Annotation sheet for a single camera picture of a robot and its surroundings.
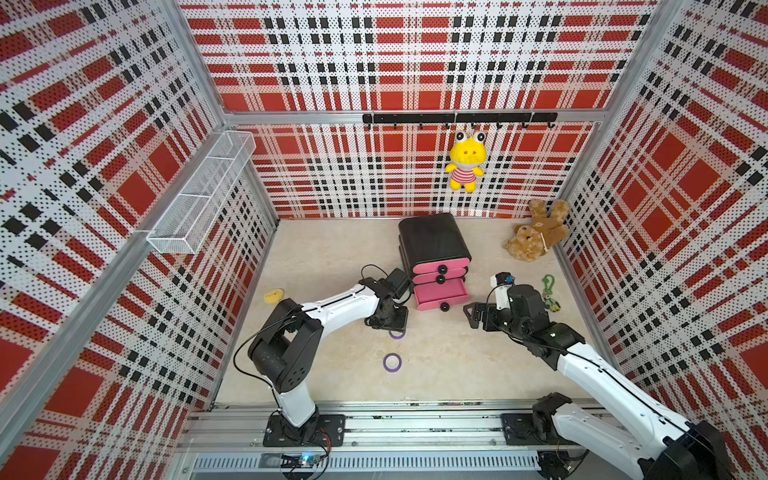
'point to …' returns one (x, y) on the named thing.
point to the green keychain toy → (549, 303)
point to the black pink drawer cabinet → (436, 255)
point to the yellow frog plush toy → (467, 155)
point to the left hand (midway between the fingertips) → (400, 325)
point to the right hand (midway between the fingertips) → (482, 308)
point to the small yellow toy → (274, 296)
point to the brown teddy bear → (548, 228)
